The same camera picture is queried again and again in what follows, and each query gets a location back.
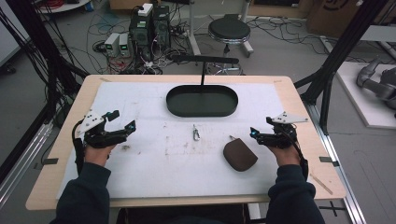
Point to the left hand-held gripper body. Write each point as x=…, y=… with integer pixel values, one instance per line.
x=93, y=137

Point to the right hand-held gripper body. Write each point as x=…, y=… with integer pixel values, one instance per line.
x=281, y=133

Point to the person's left hand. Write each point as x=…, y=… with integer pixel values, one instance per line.
x=97, y=154

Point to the person's right hand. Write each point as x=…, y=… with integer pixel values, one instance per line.
x=286, y=155

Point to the brown pouch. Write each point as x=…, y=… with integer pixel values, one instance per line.
x=239, y=155

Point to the dark tape piece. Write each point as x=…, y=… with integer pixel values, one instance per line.
x=328, y=160
x=50, y=161

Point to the white table mat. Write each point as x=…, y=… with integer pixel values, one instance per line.
x=174, y=161

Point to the silver carabiner clip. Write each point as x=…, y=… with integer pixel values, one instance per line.
x=195, y=132

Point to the black oval tray stand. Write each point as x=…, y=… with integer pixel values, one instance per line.
x=201, y=101

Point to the thin wooden stick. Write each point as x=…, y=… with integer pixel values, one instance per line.
x=321, y=184

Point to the grey power supply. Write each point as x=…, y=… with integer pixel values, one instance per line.
x=124, y=45
x=112, y=44

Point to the white platform board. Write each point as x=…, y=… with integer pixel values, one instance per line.
x=358, y=102

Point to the black computer tower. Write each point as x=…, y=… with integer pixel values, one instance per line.
x=140, y=37
x=161, y=26

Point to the black round stool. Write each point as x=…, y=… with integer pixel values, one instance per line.
x=229, y=30

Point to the white box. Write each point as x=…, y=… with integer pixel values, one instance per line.
x=145, y=9

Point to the white desk leg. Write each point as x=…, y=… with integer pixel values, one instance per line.
x=193, y=28

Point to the cardboard box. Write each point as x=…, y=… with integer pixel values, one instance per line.
x=333, y=14

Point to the aluminium rail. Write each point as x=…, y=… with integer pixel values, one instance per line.
x=342, y=174
x=21, y=168

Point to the black frame post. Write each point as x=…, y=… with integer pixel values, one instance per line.
x=336, y=56
x=40, y=40

